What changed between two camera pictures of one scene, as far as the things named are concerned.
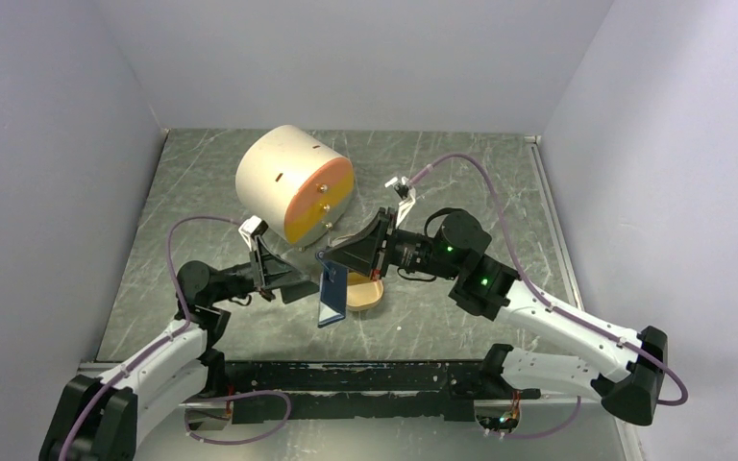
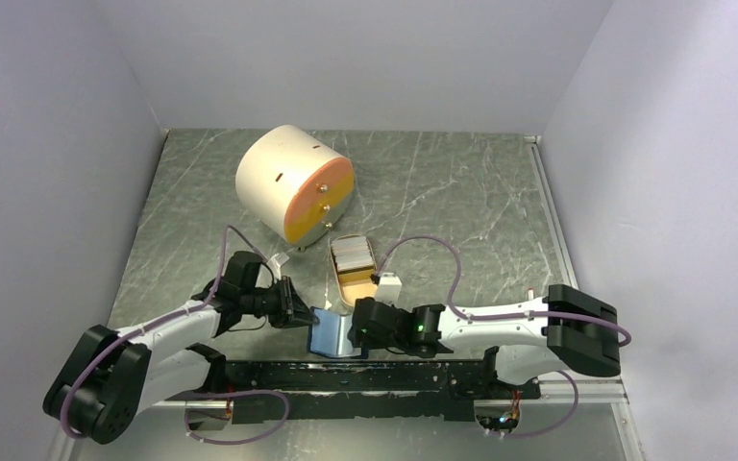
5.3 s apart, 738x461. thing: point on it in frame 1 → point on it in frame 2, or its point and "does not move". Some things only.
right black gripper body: (377, 256) → (362, 338)
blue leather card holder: (332, 291) → (330, 336)
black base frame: (295, 390) does not move
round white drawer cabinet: (296, 183) does not move
